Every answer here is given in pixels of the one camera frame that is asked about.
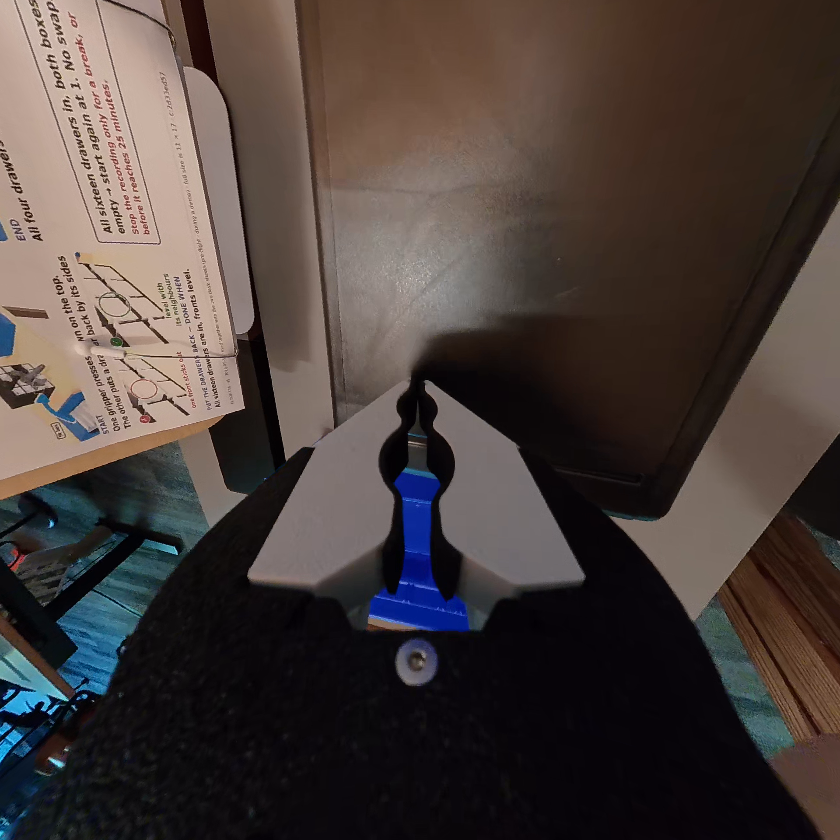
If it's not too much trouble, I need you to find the printed instruction sheet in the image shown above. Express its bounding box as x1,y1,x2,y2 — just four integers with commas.
0,0,247,483

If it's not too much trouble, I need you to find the black drawer cabinet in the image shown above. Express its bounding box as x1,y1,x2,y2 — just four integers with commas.
295,0,840,519

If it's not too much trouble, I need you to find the stack of blue bins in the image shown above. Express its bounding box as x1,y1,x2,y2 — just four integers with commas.
369,467,471,632

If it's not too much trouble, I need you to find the tan backing board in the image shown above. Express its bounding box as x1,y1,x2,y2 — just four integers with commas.
0,410,227,501

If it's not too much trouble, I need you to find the black metal frame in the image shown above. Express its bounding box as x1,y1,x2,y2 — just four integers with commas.
0,512,185,667

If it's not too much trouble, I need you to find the white plastic card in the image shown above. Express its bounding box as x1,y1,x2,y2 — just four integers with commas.
177,66,257,337

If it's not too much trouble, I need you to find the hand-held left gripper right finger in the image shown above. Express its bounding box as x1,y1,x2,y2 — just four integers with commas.
419,379,585,627

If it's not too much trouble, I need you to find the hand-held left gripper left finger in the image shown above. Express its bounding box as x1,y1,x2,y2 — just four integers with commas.
248,379,421,624

